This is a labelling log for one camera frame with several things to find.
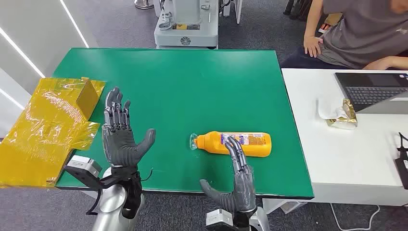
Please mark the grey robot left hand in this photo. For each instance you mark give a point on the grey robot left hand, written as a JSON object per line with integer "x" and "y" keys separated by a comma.
{"x": 119, "y": 145}

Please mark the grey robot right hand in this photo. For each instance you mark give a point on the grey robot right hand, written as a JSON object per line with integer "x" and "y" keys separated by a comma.
{"x": 243, "y": 191}

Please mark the orange plastic bottle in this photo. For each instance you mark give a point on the orange plastic bottle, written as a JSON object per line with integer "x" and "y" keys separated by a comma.
{"x": 255, "y": 148}

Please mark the white robot base machine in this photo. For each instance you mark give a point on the white robot base machine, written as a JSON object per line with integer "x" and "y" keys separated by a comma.
{"x": 186, "y": 30}

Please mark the person's left forearm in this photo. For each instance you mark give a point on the person's left forearm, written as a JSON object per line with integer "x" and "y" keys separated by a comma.
{"x": 385, "y": 63}

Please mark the white table foot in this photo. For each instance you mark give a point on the white table foot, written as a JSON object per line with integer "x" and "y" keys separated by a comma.
{"x": 283, "y": 206}

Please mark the yellow film-wrapped cardboard box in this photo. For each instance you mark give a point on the yellow film-wrapped cardboard box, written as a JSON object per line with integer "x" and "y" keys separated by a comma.
{"x": 41, "y": 134}

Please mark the gold and white paper packet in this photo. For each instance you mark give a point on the gold and white paper packet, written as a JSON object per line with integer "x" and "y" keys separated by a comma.
{"x": 342, "y": 118}

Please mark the chrome stand base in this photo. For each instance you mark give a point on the chrome stand base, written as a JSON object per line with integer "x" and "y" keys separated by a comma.
{"x": 143, "y": 3}

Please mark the person's right hand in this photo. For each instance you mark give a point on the person's right hand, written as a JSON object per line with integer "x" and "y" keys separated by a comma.
{"x": 311, "y": 46}

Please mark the dark grey laptop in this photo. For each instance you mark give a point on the dark grey laptop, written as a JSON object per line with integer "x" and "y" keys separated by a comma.
{"x": 369, "y": 89}

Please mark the person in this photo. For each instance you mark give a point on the person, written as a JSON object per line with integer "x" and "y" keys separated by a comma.
{"x": 363, "y": 32}

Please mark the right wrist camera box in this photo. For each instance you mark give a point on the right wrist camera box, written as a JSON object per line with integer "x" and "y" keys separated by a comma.
{"x": 218, "y": 220}

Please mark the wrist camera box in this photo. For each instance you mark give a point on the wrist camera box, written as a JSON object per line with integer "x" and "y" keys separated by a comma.
{"x": 82, "y": 165}
{"x": 218, "y": 220}

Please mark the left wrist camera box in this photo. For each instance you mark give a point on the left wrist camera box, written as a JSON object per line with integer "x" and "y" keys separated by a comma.
{"x": 82, "y": 165}

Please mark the white stand frame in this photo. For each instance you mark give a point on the white stand frame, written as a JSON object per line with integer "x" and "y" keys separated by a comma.
{"x": 237, "y": 9}

